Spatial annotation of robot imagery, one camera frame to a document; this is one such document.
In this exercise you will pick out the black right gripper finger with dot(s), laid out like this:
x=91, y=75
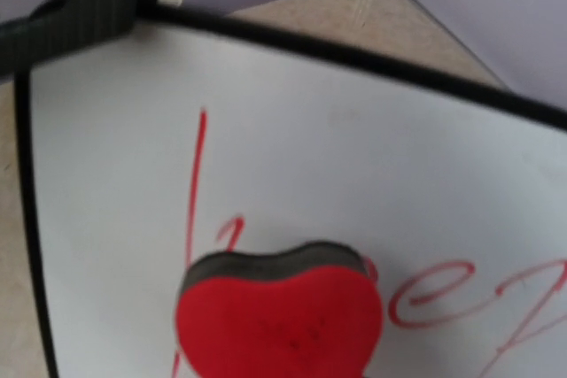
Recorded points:
x=70, y=26

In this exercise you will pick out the white whiteboard black frame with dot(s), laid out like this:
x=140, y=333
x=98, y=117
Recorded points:
x=197, y=134

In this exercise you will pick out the red black whiteboard eraser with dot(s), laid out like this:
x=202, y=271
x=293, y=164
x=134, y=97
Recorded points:
x=310, y=311

